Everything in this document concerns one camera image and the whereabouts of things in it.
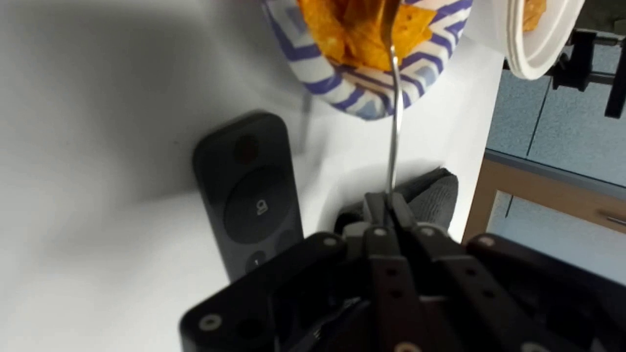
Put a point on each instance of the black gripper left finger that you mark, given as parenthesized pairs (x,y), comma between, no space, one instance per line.
(375,210)

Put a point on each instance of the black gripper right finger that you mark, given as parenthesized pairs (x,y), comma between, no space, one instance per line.
(401,212)

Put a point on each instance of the metal spoon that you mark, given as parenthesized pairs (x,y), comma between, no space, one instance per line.
(387,20)

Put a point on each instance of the blue patterned paper bowl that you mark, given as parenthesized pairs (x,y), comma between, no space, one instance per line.
(366,92)

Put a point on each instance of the white bowl of chips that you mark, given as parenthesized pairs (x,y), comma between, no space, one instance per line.
(534,32)

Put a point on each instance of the dark grey folded cloth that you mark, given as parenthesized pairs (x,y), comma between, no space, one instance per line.
(430,198)

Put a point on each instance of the grey remote control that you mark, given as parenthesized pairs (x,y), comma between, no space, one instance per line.
(244,176)

